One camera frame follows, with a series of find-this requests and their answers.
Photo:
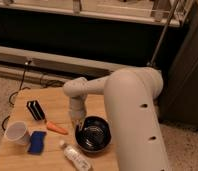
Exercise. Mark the blue sponge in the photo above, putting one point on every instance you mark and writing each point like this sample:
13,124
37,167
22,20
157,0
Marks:
37,142

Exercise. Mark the white plastic cup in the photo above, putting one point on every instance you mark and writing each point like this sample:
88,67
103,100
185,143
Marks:
18,133

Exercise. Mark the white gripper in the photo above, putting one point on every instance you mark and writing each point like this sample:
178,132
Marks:
77,111

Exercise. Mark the metal rod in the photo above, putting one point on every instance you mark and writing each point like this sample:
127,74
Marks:
158,17

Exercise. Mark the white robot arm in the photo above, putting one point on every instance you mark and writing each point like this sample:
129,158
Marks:
129,95

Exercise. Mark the black ceramic bowl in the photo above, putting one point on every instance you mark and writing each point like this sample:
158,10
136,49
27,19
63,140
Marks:
95,135

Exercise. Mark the orange toy carrot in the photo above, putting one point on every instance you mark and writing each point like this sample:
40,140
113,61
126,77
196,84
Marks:
53,127

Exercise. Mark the grey metal rail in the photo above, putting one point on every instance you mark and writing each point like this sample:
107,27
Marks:
29,66

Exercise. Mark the clear plastic bottle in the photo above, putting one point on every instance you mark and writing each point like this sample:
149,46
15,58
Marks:
77,159

